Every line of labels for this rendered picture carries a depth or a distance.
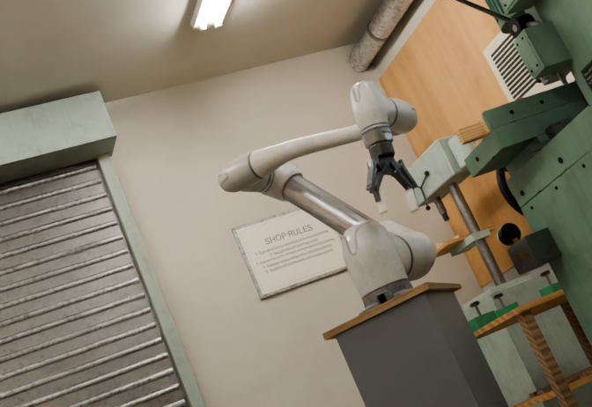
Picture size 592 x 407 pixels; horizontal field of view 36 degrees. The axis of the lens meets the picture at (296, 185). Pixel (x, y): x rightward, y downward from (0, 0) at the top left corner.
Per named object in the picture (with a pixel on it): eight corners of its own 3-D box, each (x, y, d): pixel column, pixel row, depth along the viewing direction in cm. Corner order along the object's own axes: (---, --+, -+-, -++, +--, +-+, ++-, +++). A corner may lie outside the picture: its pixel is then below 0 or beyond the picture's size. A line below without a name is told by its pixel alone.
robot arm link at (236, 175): (242, 146, 308) (269, 147, 318) (205, 165, 318) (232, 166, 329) (253, 182, 305) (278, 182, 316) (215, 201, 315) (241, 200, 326)
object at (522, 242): (541, 266, 261) (529, 240, 263) (561, 253, 250) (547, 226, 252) (517, 276, 258) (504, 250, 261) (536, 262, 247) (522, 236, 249)
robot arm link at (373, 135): (395, 122, 282) (400, 141, 280) (375, 135, 288) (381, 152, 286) (374, 122, 276) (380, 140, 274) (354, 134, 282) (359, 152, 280)
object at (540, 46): (560, 71, 244) (539, 33, 247) (573, 58, 238) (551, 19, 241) (531, 80, 241) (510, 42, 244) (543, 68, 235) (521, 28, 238)
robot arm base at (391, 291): (356, 317, 264) (348, 299, 265) (372, 321, 285) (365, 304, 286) (413, 291, 260) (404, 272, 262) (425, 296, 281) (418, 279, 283)
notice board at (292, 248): (354, 266, 556) (324, 199, 569) (355, 266, 555) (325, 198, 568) (260, 299, 531) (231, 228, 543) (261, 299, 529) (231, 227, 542)
